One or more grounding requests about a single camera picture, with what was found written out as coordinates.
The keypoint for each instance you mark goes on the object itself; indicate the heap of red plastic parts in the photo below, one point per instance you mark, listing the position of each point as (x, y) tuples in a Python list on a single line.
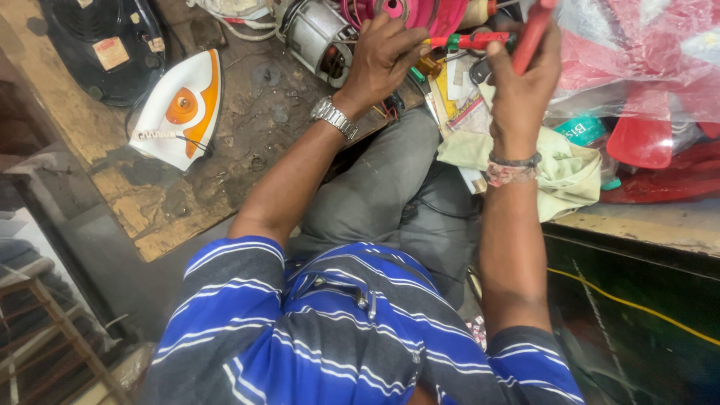
[(680, 177)]

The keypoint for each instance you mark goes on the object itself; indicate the black round appliance housing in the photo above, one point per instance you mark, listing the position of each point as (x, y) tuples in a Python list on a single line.
[(104, 48)]

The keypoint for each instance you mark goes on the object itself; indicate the clear bottle with green label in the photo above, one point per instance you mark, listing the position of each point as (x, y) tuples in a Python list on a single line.
[(582, 130)]

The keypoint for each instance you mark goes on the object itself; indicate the pile of printed papers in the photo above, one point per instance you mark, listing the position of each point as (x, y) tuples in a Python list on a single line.
[(464, 107)]

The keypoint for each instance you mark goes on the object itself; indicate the person's right hand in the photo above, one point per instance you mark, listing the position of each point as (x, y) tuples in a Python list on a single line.
[(520, 112)]

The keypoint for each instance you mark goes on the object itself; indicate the pink plastic fan hub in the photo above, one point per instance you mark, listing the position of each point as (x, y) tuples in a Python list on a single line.
[(427, 11)]

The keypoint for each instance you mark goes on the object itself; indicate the blue framed spectacles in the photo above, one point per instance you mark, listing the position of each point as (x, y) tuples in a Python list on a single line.
[(363, 301)]

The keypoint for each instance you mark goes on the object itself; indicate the wooden stool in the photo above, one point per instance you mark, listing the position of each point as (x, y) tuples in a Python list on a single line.
[(50, 337)]

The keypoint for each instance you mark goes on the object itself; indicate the red white thread wristband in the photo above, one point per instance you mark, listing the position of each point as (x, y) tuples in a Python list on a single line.
[(509, 173)]

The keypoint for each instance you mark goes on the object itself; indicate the white orange clothes iron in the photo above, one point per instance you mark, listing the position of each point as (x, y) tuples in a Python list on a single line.
[(180, 107)]

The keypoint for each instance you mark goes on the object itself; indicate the beige bottle with red cap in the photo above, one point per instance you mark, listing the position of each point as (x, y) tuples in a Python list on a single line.
[(477, 12)]

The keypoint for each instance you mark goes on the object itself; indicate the grey trousers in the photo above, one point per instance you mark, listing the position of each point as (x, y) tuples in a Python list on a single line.
[(371, 191)]

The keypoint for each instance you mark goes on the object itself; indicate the pale green cloth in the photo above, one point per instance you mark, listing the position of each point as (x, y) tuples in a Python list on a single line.
[(562, 174)]

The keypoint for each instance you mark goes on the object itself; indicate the person's left hand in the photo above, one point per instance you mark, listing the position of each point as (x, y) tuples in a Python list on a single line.
[(377, 67)]

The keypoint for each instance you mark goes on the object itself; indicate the plastic bag of pink blades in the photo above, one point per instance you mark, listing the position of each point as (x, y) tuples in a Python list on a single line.
[(635, 56)]

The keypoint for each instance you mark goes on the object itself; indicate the blue grey striped shirt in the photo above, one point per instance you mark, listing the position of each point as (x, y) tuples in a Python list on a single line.
[(337, 354)]

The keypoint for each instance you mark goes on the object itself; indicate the dark green metal cabinet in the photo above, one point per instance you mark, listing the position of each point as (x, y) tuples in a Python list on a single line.
[(630, 349)]

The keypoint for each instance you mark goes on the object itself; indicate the silver metal wristwatch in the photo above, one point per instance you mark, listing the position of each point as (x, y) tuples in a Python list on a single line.
[(334, 117)]

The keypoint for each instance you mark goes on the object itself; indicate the silver electric motor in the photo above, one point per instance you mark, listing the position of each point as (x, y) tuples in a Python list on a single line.
[(315, 39)]

